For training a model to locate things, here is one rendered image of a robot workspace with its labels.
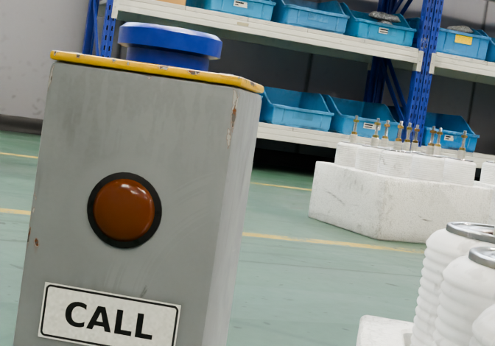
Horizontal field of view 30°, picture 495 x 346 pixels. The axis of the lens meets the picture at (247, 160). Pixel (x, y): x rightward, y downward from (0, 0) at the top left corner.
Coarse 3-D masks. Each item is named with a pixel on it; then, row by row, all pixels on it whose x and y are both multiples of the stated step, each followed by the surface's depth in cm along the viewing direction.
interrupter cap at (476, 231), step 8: (448, 224) 54; (456, 224) 55; (464, 224) 56; (472, 224) 56; (480, 224) 57; (456, 232) 52; (464, 232) 51; (472, 232) 51; (480, 232) 52; (488, 232) 55; (480, 240) 50; (488, 240) 50
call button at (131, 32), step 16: (128, 32) 34; (144, 32) 34; (160, 32) 34; (176, 32) 34; (192, 32) 34; (128, 48) 35; (144, 48) 34; (160, 48) 34; (176, 48) 34; (192, 48) 34; (208, 48) 35; (176, 64) 34; (192, 64) 35; (208, 64) 36
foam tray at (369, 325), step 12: (360, 324) 60; (372, 324) 59; (384, 324) 60; (396, 324) 60; (408, 324) 61; (360, 336) 56; (372, 336) 55; (384, 336) 56; (396, 336) 56; (408, 336) 59
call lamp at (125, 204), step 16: (112, 192) 32; (128, 192) 32; (144, 192) 32; (96, 208) 32; (112, 208) 32; (128, 208) 32; (144, 208) 32; (96, 224) 33; (112, 224) 32; (128, 224) 32; (144, 224) 32; (128, 240) 33
